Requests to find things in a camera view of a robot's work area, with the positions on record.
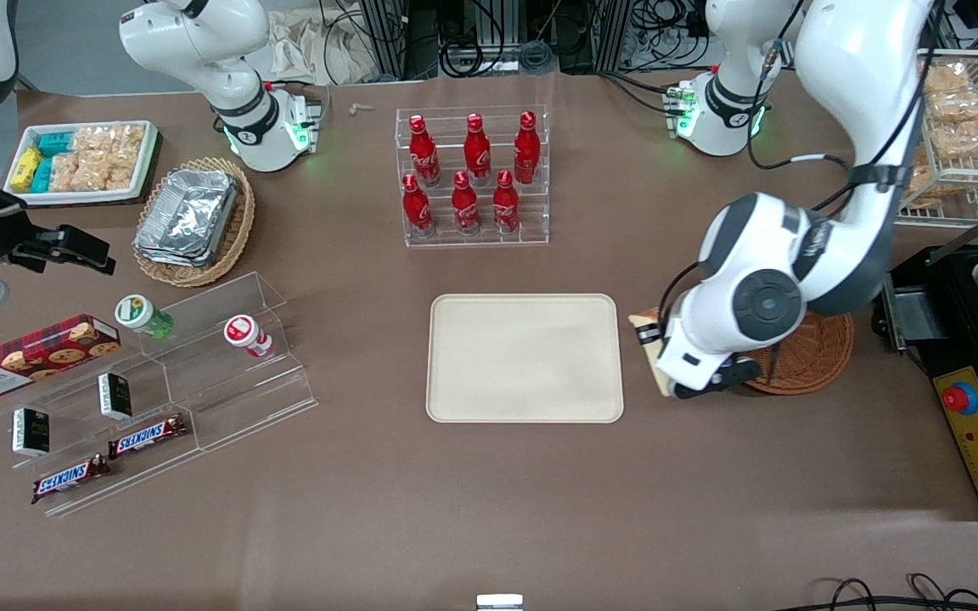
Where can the red cola bottle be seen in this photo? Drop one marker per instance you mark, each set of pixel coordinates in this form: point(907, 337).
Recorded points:
point(417, 206)
point(526, 148)
point(477, 150)
point(505, 204)
point(424, 153)
point(464, 205)

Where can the yellow snack pack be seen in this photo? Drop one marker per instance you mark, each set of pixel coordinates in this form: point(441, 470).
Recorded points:
point(25, 168)

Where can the clear acrylic bottle rack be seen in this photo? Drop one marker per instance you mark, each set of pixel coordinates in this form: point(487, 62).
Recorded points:
point(540, 221)

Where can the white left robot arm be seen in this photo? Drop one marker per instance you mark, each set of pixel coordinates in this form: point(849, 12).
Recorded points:
point(862, 68)

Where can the green capped drink bottle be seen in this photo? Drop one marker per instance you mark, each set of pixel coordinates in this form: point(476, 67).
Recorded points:
point(141, 314)

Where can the beige rectangular tray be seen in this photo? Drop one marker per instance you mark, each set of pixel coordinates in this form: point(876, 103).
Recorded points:
point(523, 356)

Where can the clear fried snack bag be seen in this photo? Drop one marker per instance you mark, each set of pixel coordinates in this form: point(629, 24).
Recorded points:
point(930, 182)
point(960, 107)
point(969, 140)
point(947, 78)

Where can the white rectangular snack tray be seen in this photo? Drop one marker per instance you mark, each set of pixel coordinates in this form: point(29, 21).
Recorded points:
point(81, 197)

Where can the stacked aluminium foil trays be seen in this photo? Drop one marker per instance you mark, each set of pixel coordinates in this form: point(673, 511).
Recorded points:
point(188, 216)

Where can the clear rice cracker bag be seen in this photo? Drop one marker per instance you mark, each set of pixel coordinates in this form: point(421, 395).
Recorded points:
point(109, 171)
point(111, 139)
point(64, 173)

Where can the clear acrylic stepped shelf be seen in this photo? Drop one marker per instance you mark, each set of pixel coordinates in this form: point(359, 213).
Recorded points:
point(243, 399)

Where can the beige cloth bag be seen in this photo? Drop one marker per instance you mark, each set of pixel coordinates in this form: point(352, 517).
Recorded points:
point(302, 47)

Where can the brown round wicker basket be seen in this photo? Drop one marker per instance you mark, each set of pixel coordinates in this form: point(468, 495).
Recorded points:
point(812, 356)

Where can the black appliance with metal tray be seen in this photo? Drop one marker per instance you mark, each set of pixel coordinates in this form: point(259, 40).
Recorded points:
point(964, 339)

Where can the small clear plastic piece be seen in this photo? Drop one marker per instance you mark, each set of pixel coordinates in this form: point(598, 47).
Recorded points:
point(362, 108)

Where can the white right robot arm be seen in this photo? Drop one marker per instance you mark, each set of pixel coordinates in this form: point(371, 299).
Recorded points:
point(200, 42)

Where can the light oval wicker basket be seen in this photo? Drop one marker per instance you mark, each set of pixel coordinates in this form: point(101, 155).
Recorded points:
point(238, 233)

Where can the teal snack pack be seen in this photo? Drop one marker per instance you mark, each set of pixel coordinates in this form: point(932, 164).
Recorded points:
point(56, 143)
point(42, 175)

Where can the small black box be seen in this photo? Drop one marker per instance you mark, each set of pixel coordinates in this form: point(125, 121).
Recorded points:
point(115, 396)
point(30, 432)

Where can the snickers chocolate bar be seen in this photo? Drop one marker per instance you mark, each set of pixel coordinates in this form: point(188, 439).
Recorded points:
point(148, 436)
point(70, 478)

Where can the triangular sandwich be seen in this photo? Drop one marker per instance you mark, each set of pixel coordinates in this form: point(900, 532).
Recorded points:
point(652, 373)

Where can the red capped drink bottle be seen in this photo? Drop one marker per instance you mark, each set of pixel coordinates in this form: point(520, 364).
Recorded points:
point(244, 333)

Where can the red tartan cookie box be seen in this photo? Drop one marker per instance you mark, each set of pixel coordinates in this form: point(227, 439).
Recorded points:
point(30, 356)

